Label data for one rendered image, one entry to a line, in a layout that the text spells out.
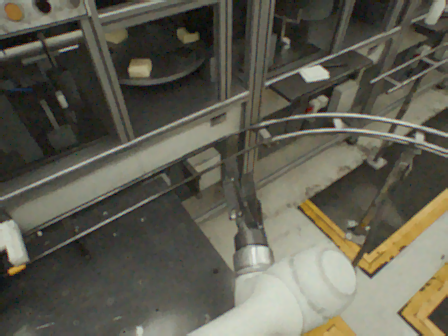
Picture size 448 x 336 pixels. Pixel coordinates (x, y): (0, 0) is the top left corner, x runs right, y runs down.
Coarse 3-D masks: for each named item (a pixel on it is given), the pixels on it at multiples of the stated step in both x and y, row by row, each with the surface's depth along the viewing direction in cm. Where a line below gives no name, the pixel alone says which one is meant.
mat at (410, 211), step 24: (432, 120) 254; (432, 144) 235; (360, 168) 219; (384, 168) 219; (432, 168) 219; (336, 192) 205; (360, 192) 205; (408, 192) 205; (432, 192) 205; (312, 216) 193; (336, 216) 193; (360, 216) 193; (384, 216) 193; (408, 216) 193; (432, 216) 193; (336, 240) 183; (384, 240) 182; (408, 240) 183; (360, 264) 173; (384, 264) 173
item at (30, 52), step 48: (96, 0) 75; (240, 0) 99; (0, 48) 70; (48, 48) 76; (240, 48) 112; (0, 96) 76; (48, 96) 83; (96, 96) 91; (0, 144) 83; (48, 144) 92; (96, 144) 102; (0, 192) 92
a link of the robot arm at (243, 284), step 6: (264, 270) 61; (240, 276) 62; (246, 276) 61; (252, 276) 60; (240, 282) 61; (246, 282) 59; (252, 282) 58; (240, 288) 60; (246, 288) 58; (240, 294) 59; (246, 294) 57; (240, 300) 58
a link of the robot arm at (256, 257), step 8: (248, 248) 64; (256, 248) 63; (264, 248) 64; (232, 256) 67; (240, 256) 64; (248, 256) 63; (256, 256) 62; (264, 256) 63; (272, 256) 65; (240, 264) 63; (248, 264) 62; (256, 264) 61; (264, 264) 62; (240, 272) 62; (248, 272) 61
